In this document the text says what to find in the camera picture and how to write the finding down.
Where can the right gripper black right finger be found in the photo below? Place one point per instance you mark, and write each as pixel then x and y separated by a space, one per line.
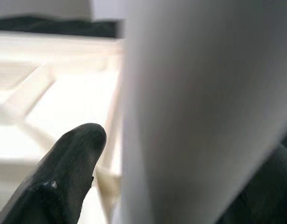
pixel 269 193

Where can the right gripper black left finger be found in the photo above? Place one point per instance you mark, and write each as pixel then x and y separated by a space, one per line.
pixel 64 175

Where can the white plastic children table top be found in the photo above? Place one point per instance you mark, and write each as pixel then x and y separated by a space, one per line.
pixel 64 93

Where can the white plastic table leg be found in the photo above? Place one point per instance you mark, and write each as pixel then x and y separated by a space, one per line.
pixel 192 93

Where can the black cloth table cover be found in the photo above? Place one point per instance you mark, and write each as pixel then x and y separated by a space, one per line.
pixel 52 25

